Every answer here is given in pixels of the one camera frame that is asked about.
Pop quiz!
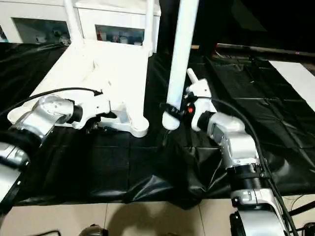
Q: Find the white board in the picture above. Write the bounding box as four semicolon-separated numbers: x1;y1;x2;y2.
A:
270;60;315;112

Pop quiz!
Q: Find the black mat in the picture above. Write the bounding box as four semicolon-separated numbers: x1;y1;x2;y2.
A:
0;42;315;207

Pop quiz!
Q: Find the black metal rail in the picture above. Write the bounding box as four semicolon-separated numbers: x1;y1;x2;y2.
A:
214;43;315;60

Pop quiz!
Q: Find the white plastic table top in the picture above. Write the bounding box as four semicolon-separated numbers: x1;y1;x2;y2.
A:
7;39;151;139

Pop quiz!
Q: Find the white glass-door cabinet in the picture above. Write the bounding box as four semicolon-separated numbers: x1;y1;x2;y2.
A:
0;0;162;52

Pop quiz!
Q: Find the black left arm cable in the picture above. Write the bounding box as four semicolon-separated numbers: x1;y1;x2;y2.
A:
0;88;104;118

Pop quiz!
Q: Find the black floor stand bar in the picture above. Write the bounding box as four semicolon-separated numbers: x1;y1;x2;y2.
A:
290;203;315;217

